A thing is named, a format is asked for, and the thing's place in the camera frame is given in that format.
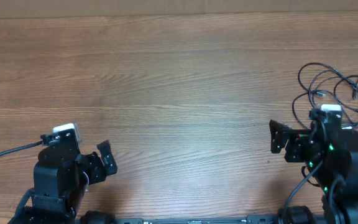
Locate thin black braided cable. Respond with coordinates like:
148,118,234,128
297,62,358,130

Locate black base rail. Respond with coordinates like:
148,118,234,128
73,210,326,224

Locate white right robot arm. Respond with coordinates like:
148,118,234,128
269,118,358,223

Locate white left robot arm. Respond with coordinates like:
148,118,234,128
9,139,117,223

